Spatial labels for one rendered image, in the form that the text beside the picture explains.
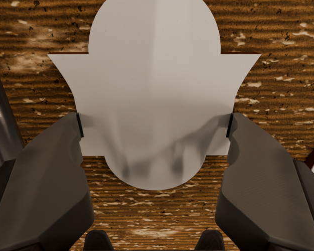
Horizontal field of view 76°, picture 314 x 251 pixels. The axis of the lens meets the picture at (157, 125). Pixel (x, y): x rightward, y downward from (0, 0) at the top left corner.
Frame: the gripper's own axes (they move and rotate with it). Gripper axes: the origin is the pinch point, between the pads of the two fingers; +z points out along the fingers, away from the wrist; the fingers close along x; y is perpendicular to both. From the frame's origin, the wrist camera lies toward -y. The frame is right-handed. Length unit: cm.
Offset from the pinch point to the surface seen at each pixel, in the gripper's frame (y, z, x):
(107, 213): 10.4, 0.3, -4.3
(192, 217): 11.0, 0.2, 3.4
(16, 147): 4.5, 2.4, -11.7
